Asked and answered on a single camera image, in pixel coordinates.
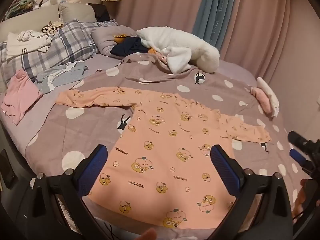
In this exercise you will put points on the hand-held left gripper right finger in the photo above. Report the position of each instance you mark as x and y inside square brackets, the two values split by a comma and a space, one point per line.
[226, 170]

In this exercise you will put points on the orange yellow toy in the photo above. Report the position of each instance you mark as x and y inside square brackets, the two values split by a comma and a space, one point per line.
[119, 38]

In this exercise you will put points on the large beige cushion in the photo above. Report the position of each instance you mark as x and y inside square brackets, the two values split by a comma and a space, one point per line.
[32, 20]

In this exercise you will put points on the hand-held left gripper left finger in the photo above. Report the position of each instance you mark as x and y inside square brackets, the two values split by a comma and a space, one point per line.
[93, 165]

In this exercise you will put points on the blue curtain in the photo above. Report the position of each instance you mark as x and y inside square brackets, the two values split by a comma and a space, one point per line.
[215, 7]

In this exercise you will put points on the grey pillow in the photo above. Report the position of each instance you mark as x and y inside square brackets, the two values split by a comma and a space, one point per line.
[105, 37]

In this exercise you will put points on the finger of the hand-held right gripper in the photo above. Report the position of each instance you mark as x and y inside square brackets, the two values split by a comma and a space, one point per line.
[296, 138]
[297, 156]

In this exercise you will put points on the pink printed pajama top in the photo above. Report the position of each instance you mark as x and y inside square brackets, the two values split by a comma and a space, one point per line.
[162, 155]

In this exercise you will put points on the plaid pillow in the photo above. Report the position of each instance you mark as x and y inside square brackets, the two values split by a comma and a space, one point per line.
[72, 42]

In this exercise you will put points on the blue grey clothes pile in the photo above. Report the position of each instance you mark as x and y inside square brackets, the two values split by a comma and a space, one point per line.
[62, 76]

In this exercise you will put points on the dark brown garment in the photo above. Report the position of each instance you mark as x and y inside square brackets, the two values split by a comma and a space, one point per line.
[100, 12]

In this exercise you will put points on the person's right hand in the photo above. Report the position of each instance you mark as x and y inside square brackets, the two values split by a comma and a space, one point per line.
[303, 192]

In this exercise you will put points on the small pink folded cloth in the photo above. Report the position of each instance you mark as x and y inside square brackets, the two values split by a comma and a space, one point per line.
[262, 100]

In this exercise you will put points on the pink folded garment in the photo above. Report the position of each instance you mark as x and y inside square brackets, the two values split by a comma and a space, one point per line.
[20, 97]

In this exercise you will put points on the navy blue cloth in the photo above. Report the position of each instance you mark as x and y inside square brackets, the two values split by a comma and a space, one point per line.
[127, 46]

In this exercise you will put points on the small white folded cloth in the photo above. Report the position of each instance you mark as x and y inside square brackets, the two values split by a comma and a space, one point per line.
[271, 92]

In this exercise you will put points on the multicolour knit throw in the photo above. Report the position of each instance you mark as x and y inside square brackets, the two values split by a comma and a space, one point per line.
[18, 6]

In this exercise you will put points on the beige patterned garment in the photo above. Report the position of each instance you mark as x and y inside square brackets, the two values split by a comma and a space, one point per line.
[52, 28]

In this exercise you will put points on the white folded clothes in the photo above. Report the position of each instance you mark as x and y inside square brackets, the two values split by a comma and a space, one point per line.
[22, 45]

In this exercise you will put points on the lavender bed sheet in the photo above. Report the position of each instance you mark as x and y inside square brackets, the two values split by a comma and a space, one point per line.
[100, 65]

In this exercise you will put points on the small beige cushion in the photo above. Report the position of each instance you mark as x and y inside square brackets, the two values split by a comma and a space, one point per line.
[77, 12]

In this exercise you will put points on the mauve polka dot blanket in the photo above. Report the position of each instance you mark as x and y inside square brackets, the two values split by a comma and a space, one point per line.
[212, 80]

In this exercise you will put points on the pink curtain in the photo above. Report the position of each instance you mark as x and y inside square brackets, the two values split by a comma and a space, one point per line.
[162, 5]

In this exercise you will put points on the white dog plush toy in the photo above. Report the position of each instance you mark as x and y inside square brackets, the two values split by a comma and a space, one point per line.
[48, 0]

